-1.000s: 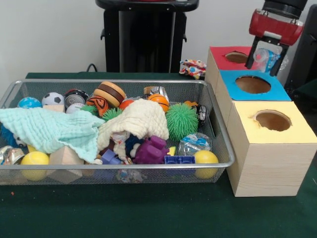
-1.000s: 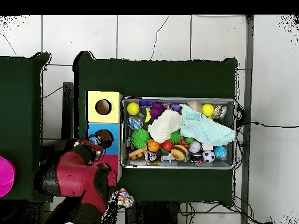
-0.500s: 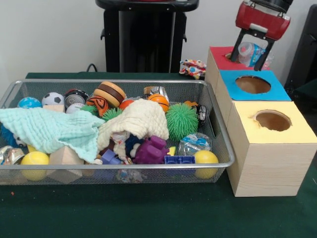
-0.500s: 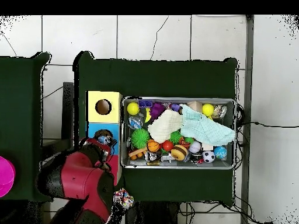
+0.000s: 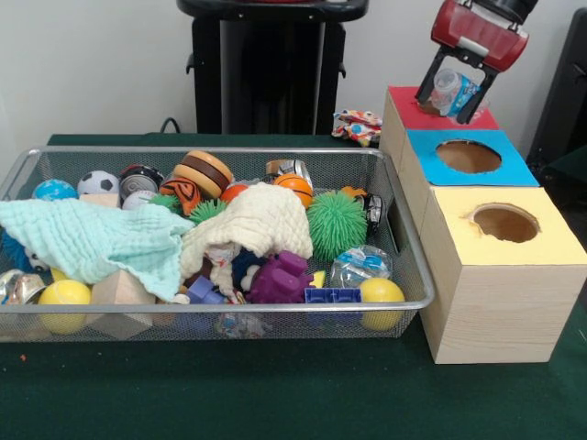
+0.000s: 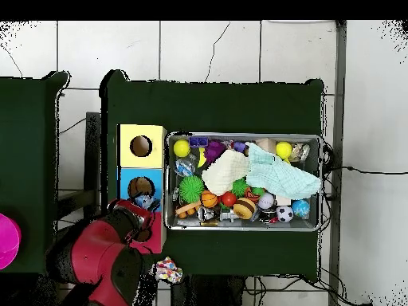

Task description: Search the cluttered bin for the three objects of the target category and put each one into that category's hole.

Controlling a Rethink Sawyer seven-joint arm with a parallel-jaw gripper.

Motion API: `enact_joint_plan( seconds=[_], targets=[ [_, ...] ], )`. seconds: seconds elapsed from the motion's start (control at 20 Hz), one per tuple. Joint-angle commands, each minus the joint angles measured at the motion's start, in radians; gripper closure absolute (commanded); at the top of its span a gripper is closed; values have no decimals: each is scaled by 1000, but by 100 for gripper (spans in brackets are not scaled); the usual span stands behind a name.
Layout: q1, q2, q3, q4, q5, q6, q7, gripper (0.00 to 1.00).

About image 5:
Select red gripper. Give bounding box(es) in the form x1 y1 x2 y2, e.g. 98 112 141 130
415 0 530 125

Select clear bottle with blue label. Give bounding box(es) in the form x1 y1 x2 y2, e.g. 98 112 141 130
428 67 482 118

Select colourful packet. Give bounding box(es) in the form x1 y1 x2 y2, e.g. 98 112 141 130
332 107 383 148

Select wooden box with three holes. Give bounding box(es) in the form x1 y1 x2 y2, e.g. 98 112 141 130
379 84 587 366

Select black upright panel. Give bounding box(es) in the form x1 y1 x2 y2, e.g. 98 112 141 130
526 7 587 184

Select large green spiky ball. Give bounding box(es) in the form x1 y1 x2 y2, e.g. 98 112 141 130
305 190 369 262

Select crushed bottle with blue label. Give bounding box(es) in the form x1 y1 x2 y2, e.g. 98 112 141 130
329 245 394 289

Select yellow ball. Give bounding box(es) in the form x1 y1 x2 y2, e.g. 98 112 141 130
357 278 407 332
38 279 93 335

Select cream white cloth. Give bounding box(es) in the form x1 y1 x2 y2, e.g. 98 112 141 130
179 181 314 294

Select purple rubber toy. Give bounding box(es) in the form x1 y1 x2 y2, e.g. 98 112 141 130
245 249 316 304

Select toy burger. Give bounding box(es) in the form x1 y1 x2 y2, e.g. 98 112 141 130
172 149 234 199

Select dark green tablecloth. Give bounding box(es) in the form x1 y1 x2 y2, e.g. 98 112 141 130
0 132 587 440

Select black and white football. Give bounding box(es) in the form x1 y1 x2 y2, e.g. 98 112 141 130
76 170 120 198

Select mint green cloth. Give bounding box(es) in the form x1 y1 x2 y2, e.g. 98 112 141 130
0 197 196 303

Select blue globe ball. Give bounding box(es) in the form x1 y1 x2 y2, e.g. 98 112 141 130
32 179 79 202

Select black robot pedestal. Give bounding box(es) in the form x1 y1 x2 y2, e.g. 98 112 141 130
176 0 371 135

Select metal wire mesh bin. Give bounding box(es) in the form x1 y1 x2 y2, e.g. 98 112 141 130
0 145 436 344

